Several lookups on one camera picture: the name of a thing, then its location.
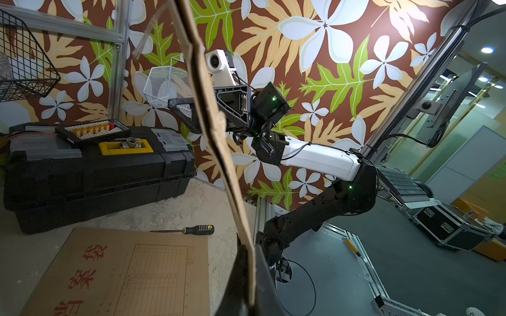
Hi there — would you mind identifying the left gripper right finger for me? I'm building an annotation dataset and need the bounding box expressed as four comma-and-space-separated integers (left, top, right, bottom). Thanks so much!
252, 245, 285, 316

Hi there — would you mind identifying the black yellow toolbox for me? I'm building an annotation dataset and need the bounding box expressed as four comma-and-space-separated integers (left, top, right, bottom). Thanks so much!
3, 123, 196, 234

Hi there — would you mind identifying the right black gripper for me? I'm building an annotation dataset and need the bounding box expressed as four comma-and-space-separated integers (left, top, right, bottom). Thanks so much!
167, 85, 252, 134

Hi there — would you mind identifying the black equipment case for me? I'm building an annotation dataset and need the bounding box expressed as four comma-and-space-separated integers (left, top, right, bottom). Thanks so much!
412, 204, 494, 251

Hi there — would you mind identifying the white wire basket right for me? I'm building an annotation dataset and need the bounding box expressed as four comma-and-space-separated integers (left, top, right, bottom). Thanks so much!
144, 66, 193, 108

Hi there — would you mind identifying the black yellow screwdriver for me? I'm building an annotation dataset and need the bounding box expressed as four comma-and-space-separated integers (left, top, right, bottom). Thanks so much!
151, 225, 215, 236

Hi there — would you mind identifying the brown kraft file bag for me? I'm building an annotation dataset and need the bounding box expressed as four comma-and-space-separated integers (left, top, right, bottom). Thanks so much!
167, 1, 256, 308
22, 228, 210, 315

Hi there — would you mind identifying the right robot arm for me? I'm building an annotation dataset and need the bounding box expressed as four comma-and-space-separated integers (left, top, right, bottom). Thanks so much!
212, 83, 379, 265

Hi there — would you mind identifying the yellow pen on floor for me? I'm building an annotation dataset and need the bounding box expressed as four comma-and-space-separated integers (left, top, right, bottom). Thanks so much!
345, 238, 361, 258

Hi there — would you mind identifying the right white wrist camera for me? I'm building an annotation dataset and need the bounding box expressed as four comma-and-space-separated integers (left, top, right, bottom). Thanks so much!
205, 50, 239, 88

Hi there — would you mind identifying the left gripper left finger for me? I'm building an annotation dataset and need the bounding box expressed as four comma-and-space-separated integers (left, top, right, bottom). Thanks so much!
215, 245, 250, 316

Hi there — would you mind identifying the black wire basket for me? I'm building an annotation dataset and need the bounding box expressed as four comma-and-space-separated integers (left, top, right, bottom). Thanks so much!
1, 10, 61, 102

